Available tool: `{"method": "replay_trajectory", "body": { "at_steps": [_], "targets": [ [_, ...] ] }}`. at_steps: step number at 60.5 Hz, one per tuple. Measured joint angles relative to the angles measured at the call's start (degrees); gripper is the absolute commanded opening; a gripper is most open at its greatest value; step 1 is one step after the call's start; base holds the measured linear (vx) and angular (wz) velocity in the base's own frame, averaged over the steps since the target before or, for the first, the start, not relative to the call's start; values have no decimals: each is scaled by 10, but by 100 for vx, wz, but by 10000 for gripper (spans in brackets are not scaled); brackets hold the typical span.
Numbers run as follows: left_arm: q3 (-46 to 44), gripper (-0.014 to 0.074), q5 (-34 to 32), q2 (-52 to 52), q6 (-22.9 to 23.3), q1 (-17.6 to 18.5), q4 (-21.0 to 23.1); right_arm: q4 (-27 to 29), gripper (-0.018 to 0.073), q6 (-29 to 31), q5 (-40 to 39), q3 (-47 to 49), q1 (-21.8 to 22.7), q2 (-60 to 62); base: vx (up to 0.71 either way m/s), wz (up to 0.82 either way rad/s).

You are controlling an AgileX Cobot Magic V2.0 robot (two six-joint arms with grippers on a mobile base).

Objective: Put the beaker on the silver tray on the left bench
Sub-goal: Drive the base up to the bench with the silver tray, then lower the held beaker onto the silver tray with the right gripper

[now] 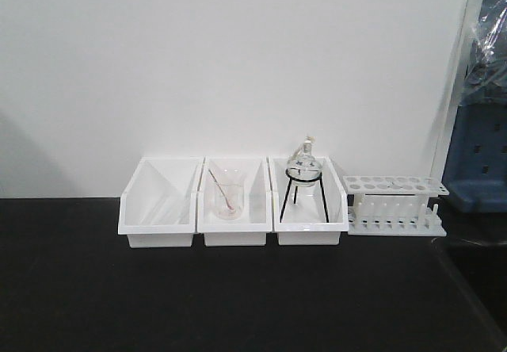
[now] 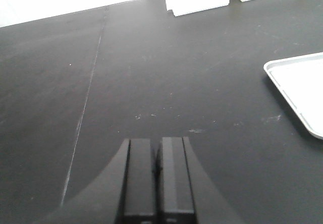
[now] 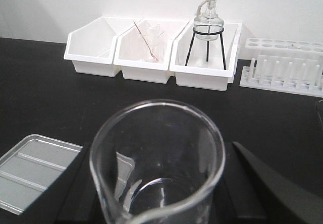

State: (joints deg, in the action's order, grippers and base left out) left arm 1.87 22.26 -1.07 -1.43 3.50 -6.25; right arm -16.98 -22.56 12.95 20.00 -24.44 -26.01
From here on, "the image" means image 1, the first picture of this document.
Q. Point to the white plastic bin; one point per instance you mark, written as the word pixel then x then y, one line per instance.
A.
pixel 255 223
pixel 305 224
pixel 158 207

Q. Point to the glass stirring rod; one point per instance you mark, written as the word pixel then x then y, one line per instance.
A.
pixel 228 204

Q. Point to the black wire tripod stand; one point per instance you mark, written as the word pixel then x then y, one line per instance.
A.
pixel 305 187

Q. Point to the clear plastic bag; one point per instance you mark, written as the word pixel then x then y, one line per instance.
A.
pixel 485 80

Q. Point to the white plastic bin right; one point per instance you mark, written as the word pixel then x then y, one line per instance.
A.
pixel 305 224

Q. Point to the round bottom glass flask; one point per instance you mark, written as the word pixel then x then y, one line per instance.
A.
pixel 302 167

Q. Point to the blue plastic crate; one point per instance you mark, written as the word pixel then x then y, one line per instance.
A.
pixel 475 170

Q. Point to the large clear glass beaker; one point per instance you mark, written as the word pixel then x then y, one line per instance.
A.
pixel 232 182

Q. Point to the white test tube rack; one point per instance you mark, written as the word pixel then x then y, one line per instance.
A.
pixel 394 205

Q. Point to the white plastic bin left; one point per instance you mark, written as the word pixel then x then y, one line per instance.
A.
pixel 158 207

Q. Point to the white plastic bin middle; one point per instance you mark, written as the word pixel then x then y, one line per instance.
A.
pixel 255 223

